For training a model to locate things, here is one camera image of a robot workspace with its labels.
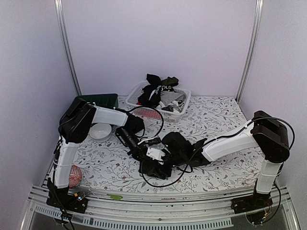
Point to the black underwear in basket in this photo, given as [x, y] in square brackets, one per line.
[151, 94]

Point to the aluminium frame post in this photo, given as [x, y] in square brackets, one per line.
[251, 49]
[66, 45]

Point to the white plastic laundry basket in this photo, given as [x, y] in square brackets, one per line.
[168, 116]

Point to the white ceramic bowl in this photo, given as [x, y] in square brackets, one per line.
[100, 132]

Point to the floral patterned table mat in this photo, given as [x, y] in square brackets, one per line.
[227, 161]

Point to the red patterned bowl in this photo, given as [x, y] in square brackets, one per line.
[75, 176]

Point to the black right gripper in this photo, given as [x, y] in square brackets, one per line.
[169, 170]

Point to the green tape scrap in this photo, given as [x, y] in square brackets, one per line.
[115, 197]

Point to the right aluminium frame post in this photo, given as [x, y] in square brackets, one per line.
[251, 49]

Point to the grey underwear in basket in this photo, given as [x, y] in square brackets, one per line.
[172, 102]

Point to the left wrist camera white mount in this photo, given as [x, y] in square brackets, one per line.
[154, 154]

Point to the left aluminium frame post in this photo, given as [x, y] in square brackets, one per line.
[66, 45]

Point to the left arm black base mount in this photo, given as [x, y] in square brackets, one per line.
[60, 198]

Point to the green compartment tray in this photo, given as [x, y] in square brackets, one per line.
[102, 100]

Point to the left robot arm white sleeves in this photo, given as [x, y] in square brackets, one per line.
[74, 127]

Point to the aluminium front table rail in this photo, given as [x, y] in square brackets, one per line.
[197, 211]

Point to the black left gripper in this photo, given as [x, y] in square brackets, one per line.
[138, 151]

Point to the black pinstriped underwear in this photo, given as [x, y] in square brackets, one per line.
[154, 169]

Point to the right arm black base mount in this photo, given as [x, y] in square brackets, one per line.
[251, 202]

